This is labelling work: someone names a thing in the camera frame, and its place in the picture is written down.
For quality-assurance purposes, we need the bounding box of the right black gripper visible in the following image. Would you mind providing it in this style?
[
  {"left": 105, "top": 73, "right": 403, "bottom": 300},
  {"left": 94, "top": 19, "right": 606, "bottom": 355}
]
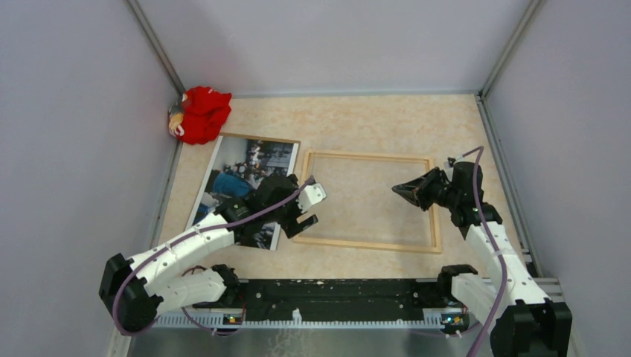
[{"left": 392, "top": 167, "right": 460, "bottom": 211}]

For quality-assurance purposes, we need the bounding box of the wooden picture frame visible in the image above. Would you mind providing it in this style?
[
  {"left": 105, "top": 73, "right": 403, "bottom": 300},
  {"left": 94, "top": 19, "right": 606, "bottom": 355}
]
[{"left": 292, "top": 149, "right": 443, "bottom": 255}]

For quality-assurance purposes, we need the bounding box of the transparent plastic sheet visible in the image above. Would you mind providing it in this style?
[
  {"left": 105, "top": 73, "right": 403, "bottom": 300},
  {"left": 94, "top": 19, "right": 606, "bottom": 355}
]
[{"left": 301, "top": 155, "right": 437, "bottom": 248}]

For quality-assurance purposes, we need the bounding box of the printed photo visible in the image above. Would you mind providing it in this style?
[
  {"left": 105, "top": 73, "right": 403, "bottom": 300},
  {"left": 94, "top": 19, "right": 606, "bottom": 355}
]
[{"left": 185, "top": 134, "right": 300, "bottom": 228}]

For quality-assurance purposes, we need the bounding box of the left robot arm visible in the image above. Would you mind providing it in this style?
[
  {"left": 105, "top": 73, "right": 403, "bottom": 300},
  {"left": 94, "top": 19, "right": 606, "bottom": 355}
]
[{"left": 98, "top": 175, "right": 327, "bottom": 335}]

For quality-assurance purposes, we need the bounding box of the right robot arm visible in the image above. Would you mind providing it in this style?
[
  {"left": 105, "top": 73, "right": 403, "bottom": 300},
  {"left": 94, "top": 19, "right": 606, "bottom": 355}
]
[{"left": 392, "top": 160, "right": 573, "bottom": 356}]

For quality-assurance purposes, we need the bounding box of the red crumpled cloth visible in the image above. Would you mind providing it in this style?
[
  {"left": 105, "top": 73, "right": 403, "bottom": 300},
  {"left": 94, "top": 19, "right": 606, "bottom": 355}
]
[{"left": 167, "top": 86, "right": 232, "bottom": 145}]

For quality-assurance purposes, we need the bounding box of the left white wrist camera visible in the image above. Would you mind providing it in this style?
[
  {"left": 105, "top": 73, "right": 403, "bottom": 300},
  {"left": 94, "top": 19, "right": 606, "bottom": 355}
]
[{"left": 296, "top": 183, "right": 327, "bottom": 213}]

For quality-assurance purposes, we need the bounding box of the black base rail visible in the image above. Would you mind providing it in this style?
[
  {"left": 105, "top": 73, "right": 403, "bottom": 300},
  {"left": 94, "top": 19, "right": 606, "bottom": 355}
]
[{"left": 194, "top": 278, "right": 468, "bottom": 322}]

